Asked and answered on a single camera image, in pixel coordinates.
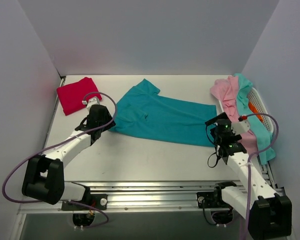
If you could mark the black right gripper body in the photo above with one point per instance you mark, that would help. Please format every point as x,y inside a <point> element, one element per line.
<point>215,120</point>

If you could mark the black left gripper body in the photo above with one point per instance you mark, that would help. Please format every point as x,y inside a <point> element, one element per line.
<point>100,116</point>

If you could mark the teal t shirt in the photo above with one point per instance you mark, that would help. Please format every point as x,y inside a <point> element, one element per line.
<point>143,113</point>

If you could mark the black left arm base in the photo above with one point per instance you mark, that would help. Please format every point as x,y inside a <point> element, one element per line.
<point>98,201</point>

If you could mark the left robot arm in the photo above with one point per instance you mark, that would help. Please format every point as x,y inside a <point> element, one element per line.
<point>44,178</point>

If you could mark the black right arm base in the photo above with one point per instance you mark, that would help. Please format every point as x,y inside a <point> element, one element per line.
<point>208,200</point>

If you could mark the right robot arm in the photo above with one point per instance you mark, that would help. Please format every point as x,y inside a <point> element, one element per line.
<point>267,214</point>

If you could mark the folded red t shirt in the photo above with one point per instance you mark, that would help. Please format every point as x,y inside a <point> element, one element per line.
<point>71,95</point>

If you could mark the light turquoise t shirt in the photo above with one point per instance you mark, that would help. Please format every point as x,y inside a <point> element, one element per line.
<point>263,136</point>

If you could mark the orange garment in basket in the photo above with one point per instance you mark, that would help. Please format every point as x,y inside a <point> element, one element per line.
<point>255,111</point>

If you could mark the white plastic laundry basket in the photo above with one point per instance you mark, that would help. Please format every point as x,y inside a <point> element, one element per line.
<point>255,99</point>

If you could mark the pink t shirt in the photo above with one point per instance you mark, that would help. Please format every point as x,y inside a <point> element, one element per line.
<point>225,91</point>

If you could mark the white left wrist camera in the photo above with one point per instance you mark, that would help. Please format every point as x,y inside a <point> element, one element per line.
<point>92,101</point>

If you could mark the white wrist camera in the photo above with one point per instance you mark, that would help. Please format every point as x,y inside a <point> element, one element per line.
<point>92,101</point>
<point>240,127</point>

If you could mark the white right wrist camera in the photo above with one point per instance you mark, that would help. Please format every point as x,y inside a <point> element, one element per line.
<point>240,127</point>

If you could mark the aluminium mounting rail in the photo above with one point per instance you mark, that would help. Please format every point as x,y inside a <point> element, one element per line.
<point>133,196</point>

